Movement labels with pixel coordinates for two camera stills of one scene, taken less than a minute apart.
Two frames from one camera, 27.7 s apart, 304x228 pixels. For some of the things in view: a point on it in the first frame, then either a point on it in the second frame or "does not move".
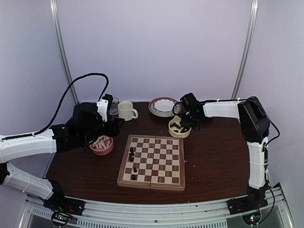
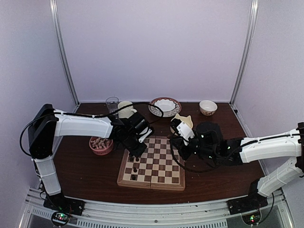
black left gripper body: x=91 y=133 → x=129 y=144
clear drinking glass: x=114 y=109 does not move
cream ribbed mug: x=126 y=110 does not move
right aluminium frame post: x=252 y=18 does not move
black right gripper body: x=191 y=121 → x=206 y=153
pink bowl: x=102 y=146 does not move
